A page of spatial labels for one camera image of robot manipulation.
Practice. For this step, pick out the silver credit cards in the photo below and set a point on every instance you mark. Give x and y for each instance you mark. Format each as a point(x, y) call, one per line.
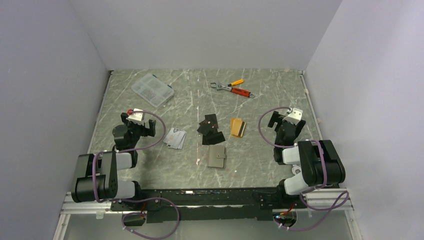
point(175, 138)

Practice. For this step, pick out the orange handled pliers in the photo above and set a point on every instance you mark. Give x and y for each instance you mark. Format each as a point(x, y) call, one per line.
point(228, 85)

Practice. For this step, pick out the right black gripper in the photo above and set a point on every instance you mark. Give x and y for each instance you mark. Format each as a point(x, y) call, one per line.
point(276, 117)

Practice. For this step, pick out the red adjustable wrench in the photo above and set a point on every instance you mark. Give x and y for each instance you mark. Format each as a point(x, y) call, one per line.
point(237, 91)

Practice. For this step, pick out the clear plastic organizer box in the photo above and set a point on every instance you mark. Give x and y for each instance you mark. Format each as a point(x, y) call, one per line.
point(153, 90)

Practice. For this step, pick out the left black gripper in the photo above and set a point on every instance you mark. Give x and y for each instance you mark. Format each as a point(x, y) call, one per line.
point(146, 131)

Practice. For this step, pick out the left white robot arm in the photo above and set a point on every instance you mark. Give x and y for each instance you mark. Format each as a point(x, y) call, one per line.
point(96, 175)

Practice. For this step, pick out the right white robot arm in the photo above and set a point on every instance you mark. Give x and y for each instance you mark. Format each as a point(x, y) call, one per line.
point(319, 162)

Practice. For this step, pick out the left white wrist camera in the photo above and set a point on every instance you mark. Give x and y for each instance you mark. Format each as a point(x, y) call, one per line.
point(136, 116)

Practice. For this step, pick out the black card wallet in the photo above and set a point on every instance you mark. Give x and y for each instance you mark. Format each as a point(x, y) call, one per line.
point(209, 130)

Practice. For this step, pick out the grey card holder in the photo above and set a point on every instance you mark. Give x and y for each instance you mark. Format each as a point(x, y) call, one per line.
point(216, 156)

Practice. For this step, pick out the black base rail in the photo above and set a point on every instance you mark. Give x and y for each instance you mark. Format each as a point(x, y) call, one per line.
point(258, 203)

